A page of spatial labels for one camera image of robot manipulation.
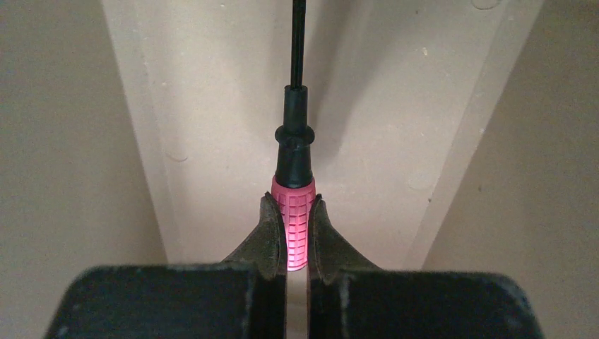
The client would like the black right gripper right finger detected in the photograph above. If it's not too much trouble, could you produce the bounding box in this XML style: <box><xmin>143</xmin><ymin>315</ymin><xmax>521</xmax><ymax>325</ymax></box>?
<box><xmin>307</xmin><ymin>195</ymin><xmax>543</xmax><ymax>338</ymax></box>

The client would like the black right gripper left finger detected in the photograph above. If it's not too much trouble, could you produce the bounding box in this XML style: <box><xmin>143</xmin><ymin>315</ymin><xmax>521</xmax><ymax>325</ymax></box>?
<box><xmin>45</xmin><ymin>194</ymin><xmax>287</xmax><ymax>338</ymax></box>

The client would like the red handled black screwdriver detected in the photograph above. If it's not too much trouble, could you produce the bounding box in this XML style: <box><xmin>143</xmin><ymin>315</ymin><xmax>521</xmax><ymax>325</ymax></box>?
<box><xmin>271</xmin><ymin>1</ymin><xmax>316</xmax><ymax>272</ymax></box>

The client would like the tan plastic storage bin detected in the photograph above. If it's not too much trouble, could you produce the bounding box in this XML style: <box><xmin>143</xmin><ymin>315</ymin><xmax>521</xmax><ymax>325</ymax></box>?
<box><xmin>1</xmin><ymin>1</ymin><xmax>598</xmax><ymax>338</ymax></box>

